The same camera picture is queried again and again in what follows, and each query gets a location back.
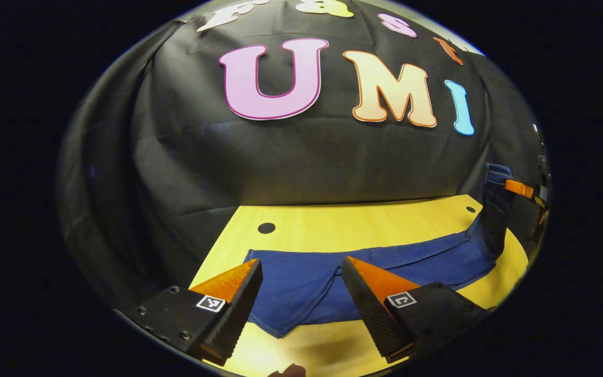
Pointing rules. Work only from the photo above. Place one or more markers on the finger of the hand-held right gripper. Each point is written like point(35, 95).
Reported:
point(518, 188)

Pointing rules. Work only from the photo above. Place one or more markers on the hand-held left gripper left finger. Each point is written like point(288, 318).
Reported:
point(233, 324)

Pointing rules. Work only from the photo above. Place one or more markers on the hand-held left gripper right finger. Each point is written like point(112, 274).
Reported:
point(372, 319)

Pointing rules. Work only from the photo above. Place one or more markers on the blue jeans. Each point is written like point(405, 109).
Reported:
point(306, 288)

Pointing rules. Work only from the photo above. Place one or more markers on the black backdrop cloth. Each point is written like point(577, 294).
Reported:
point(291, 157)

